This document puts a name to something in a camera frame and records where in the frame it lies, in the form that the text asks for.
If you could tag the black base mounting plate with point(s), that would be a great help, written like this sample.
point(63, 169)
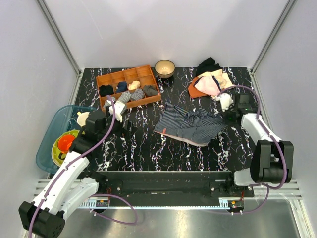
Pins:
point(212, 184)

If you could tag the black rolled underwear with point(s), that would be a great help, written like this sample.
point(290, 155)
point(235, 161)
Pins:
point(105, 90)

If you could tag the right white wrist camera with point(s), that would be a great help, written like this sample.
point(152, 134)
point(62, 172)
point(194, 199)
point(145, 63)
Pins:
point(225, 101)

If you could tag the orange cup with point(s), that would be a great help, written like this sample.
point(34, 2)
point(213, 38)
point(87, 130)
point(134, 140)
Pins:
point(65, 142)

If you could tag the cream underwear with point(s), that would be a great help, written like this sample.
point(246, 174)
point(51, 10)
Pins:
point(221, 78)

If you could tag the aluminium frame rail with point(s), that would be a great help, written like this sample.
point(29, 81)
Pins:
point(58, 35)

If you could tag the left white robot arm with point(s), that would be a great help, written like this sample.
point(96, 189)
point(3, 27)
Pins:
point(46, 215)

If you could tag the pink underwear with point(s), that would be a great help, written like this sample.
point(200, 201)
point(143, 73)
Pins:
point(208, 85)

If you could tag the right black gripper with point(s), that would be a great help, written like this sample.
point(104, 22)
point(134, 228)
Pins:
point(229, 109)

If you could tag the cream ceramic mug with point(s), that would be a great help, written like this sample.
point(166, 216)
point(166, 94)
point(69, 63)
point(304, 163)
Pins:
point(81, 119)

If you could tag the grey striped rolled underwear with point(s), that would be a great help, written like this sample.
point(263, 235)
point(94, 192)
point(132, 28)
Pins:
point(124, 97)

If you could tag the yellow-green dotted plate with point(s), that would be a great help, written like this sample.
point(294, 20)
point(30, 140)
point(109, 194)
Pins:
point(57, 156)

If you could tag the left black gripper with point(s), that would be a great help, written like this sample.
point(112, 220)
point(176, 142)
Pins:
point(122, 130)

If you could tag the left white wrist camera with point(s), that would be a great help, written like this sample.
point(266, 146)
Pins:
point(119, 109)

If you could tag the beige ceramic bowl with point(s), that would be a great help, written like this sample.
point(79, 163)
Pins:
point(165, 68)

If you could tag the orange cloth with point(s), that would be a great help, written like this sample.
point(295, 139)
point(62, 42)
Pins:
point(193, 92)

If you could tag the light grey rolled underwear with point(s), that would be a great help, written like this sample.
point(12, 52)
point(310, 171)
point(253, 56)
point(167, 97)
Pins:
point(108, 103)

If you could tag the black garment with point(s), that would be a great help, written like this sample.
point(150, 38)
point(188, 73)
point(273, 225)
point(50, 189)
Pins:
point(208, 65)

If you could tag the teal plastic bin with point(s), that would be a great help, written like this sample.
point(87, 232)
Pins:
point(64, 120)

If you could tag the peach rolled underwear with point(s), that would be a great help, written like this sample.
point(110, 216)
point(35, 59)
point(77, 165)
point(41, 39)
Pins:
point(134, 85)

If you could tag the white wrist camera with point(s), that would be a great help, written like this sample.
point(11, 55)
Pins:
point(119, 109)
point(225, 101)

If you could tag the navy rolled underwear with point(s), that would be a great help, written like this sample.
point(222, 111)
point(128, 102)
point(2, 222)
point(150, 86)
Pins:
point(121, 87)

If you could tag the blue-grey striped rolled underwear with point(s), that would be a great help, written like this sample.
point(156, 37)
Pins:
point(138, 94)

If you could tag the orange wooden divider tray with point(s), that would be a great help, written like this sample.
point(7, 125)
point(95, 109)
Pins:
point(143, 74)

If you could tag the blue striped underwear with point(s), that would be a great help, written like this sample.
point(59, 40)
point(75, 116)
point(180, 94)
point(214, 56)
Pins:
point(195, 128)

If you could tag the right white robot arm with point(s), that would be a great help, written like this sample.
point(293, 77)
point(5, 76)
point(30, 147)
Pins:
point(272, 160)

